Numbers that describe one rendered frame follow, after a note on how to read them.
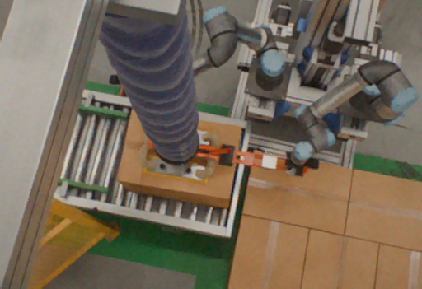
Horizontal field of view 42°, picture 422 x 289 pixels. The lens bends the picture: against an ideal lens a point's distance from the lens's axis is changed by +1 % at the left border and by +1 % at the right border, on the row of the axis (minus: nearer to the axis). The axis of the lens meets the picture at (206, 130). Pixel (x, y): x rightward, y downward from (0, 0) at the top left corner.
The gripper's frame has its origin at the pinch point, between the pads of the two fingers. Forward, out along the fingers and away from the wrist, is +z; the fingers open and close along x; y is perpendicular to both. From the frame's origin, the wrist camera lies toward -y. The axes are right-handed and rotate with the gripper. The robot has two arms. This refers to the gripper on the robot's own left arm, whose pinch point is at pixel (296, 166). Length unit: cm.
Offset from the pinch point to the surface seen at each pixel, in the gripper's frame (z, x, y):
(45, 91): -196, 41, 59
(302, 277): 56, 51, -18
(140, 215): 49, 33, 79
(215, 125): 13.4, -17.7, 44.0
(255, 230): 54, 29, 12
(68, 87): -194, 39, 57
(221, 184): 13.6, 13.4, 35.6
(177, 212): 54, 27, 59
